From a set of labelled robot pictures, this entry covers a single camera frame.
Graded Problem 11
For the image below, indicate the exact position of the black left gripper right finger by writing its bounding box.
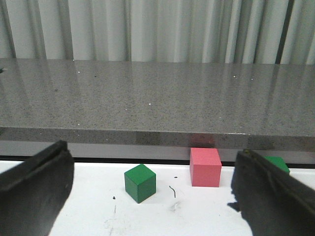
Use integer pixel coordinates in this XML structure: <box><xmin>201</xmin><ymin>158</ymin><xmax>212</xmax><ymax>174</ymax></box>
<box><xmin>228</xmin><ymin>149</ymin><xmax>315</xmax><ymax>236</ymax></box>

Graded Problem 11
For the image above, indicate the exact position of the green cube middle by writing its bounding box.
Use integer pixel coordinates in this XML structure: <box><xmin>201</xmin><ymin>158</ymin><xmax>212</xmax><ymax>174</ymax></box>
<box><xmin>264</xmin><ymin>156</ymin><xmax>290</xmax><ymax>174</ymax></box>

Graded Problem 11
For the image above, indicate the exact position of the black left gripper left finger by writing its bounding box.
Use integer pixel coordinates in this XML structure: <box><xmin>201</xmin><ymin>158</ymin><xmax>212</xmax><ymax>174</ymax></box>
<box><xmin>0</xmin><ymin>141</ymin><xmax>74</xmax><ymax>236</ymax></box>

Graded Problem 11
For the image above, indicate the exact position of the grey stone counter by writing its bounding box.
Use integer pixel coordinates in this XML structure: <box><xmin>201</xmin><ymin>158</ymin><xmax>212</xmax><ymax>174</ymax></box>
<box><xmin>0</xmin><ymin>59</ymin><xmax>315</xmax><ymax>164</ymax></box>

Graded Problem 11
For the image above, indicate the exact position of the pink cube near counter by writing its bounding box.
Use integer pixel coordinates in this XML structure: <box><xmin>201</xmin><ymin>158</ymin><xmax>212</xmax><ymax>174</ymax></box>
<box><xmin>189</xmin><ymin>147</ymin><xmax>222</xmax><ymax>187</ymax></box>

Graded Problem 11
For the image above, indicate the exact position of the green cube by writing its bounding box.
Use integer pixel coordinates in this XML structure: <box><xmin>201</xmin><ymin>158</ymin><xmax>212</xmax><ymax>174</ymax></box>
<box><xmin>264</xmin><ymin>156</ymin><xmax>290</xmax><ymax>174</ymax></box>
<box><xmin>124</xmin><ymin>164</ymin><xmax>157</xmax><ymax>204</ymax></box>

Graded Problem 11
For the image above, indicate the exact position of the green cube left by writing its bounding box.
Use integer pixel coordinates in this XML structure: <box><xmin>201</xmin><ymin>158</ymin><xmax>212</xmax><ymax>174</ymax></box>
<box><xmin>124</xmin><ymin>164</ymin><xmax>157</xmax><ymax>204</ymax></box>

